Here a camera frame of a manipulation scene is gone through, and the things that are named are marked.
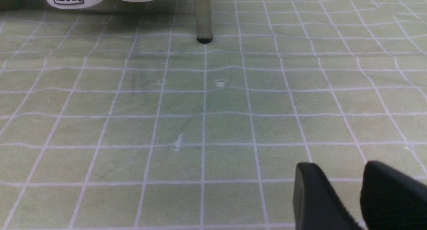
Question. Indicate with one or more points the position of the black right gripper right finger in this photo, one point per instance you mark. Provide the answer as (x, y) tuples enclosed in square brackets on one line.
[(392, 200)]

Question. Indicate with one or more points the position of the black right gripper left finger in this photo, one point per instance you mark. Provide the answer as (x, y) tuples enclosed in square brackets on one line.
[(316, 205)]

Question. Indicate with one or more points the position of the stainless steel shoe rack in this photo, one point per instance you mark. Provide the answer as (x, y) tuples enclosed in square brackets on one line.
[(203, 21)]

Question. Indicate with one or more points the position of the green checkered table cloth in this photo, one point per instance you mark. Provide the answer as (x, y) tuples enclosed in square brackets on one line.
[(114, 117)]

